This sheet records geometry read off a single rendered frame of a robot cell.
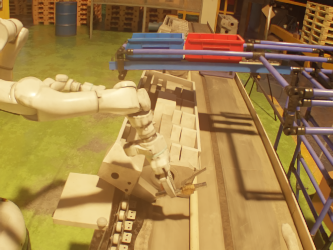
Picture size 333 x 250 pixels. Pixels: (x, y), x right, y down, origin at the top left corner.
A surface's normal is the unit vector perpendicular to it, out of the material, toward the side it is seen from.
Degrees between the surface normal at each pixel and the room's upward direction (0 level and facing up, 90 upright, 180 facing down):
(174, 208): 0
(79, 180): 0
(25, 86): 33
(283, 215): 1
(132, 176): 90
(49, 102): 54
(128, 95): 47
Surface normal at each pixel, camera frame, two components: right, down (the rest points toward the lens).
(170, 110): 0.13, -0.30
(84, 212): 0.09, -0.89
